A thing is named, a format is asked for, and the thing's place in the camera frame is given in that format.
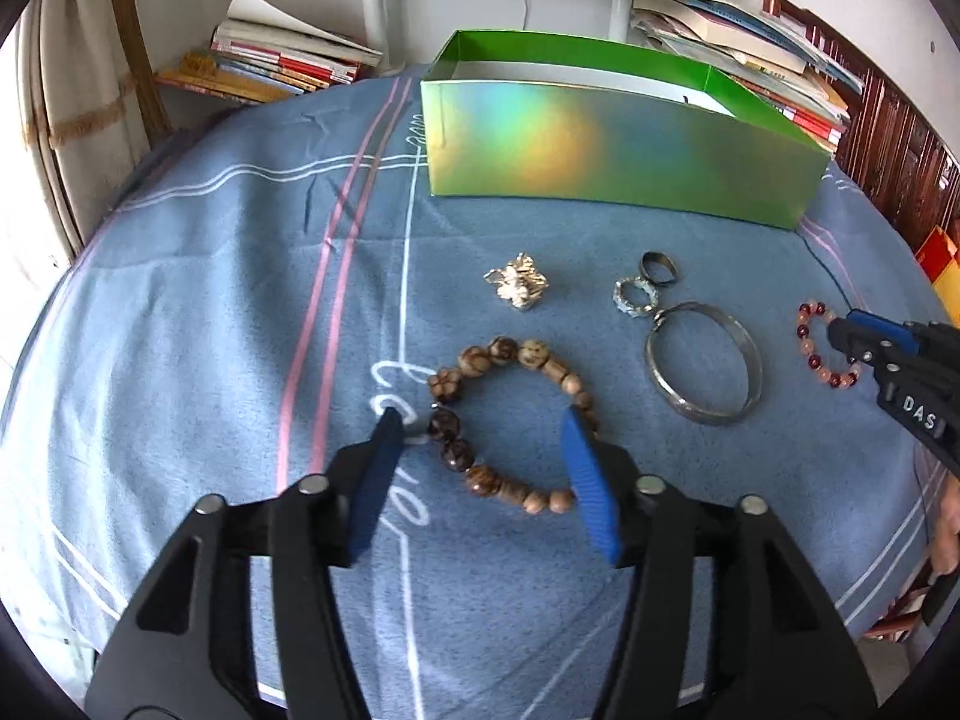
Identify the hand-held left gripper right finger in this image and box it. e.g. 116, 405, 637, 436
561, 405, 878, 720

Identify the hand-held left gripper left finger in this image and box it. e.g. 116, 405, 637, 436
82, 407, 407, 720

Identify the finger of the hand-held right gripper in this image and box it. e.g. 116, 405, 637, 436
827, 317, 912, 391
846, 307, 960, 361

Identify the red and pink bead bracelet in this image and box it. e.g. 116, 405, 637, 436
795, 300, 863, 391

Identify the brown wooden bead bracelet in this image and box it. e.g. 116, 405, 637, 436
426, 336, 605, 517

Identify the green iridescent cardboard box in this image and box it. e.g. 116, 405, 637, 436
420, 28, 832, 232

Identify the person's right hand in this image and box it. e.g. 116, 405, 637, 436
930, 476, 960, 580

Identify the yellow and red shopping bag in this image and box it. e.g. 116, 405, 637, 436
913, 223, 960, 286

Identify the silver bangle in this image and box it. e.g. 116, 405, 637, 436
645, 301, 764, 427

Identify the red carved wooden bench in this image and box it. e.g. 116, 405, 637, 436
761, 0, 960, 256

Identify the gold crumpled ornament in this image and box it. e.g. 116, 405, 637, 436
482, 251, 552, 314

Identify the blue striped cloth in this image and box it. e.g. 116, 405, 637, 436
0, 64, 960, 720

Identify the large stack of books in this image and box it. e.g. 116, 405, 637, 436
604, 0, 863, 158

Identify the small leaning stack of books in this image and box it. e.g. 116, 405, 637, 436
154, 0, 385, 106

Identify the white desk shelf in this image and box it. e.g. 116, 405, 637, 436
262, 0, 755, 80

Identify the beige curtain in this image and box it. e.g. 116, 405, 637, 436
15, 0, 173, 241

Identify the silver patterned ring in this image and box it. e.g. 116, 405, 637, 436
613, 275, 661, 320

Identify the dark metal ring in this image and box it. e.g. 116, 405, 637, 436
639, 250, 685, 292

